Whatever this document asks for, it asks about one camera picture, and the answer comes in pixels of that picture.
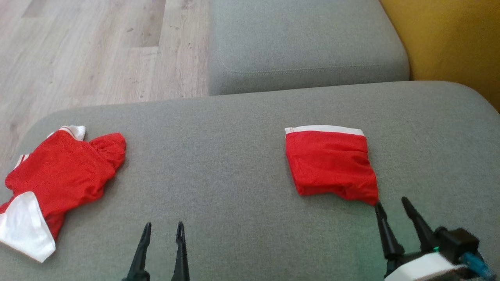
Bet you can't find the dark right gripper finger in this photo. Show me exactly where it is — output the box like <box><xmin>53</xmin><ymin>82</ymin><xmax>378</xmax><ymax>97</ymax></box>
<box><xmin>401</xmin><ymin>196</ymin><xmax>439</xmax><ymax>253</ymax></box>
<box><xmin>374</xmin><ymin>202</ymin><xmax>405</xmax><ymax>261</ymax></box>

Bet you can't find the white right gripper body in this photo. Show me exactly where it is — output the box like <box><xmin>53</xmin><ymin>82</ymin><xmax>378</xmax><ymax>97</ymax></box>
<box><xmin>384</xmin><ymin>251</ymin><xmax>470</xmax><ymax>281</ymax></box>

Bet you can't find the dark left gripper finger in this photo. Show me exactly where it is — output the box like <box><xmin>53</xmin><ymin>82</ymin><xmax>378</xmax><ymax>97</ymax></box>
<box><xmin>122</xmin><ymin>222</ymin><xmax>152</xmax><ymax>281</ymax></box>
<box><xmin>171</xmin><ymin>221</ymin><xmax>191</xmax><ymax>281</ymax></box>

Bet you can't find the red basketball shorts white band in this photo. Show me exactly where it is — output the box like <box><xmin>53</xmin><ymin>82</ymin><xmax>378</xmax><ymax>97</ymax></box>
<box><xmin>284</xmin><ymin>125</ymin><xmax>380</xmax><ymax>206</ymax></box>

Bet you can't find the red basketball jersey number 23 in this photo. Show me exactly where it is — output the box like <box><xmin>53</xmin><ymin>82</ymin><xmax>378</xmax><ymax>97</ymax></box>
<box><xmin>0</xmin><ymin>125</ymin><xmax>127</xmax><ymax>263</ymax></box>

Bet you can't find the large grey sofa seat cushion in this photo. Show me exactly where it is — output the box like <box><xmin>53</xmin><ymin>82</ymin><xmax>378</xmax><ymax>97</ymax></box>
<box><xmin>0</xmin><ymin>81</ymin><xmax>500</xmax><ymax>281</ymax></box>

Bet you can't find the small grey sofa cushion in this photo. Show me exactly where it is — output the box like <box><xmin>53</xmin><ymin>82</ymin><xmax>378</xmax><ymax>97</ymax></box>
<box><xmin>208</xmin><ymin>0</ymin><xmax>410</xmax><ymax>96</ymax></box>

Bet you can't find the blue right camera cable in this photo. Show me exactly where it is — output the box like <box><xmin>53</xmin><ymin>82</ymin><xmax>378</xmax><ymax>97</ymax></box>
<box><xmin>462</xmin><ymin>252</ymin><xmax>493</xmax><ymax>279</ymax></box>

